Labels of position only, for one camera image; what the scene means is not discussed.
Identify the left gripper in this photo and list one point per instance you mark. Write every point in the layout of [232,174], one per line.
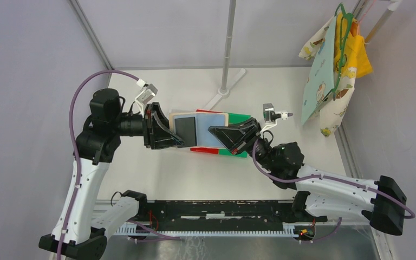
[157,133]

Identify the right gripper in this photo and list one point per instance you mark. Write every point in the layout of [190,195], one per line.
[237,137]

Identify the black card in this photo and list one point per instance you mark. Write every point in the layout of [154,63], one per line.
[185,128]

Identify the beige card holder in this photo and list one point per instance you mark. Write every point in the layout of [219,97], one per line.
[174,115]

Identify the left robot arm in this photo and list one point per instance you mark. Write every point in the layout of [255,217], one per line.
[77,234]

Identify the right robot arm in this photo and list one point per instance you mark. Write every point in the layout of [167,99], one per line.
[381,202]

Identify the green plastic bin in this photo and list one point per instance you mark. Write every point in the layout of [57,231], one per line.
[235,119]

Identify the red plastic bin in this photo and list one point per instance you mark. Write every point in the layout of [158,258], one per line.
[204,150]

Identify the white pole stand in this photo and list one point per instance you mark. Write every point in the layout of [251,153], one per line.
[227,85]

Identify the hanging patterned cloth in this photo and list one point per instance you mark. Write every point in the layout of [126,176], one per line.
[317,96]

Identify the yellow hanging garment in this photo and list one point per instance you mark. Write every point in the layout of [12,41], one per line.
[355,55]

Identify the green clothes hanger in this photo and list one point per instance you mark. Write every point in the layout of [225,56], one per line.
[343,84]

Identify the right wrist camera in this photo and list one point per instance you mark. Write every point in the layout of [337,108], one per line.
[272,117]

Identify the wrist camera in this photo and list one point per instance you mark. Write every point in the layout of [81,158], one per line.
[272,117]
[147,93]

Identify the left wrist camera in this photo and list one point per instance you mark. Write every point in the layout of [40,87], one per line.
[147,93]

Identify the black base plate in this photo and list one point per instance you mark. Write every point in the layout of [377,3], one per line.
[217,215]

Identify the white hanger rail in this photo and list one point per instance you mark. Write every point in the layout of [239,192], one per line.
[392,7]

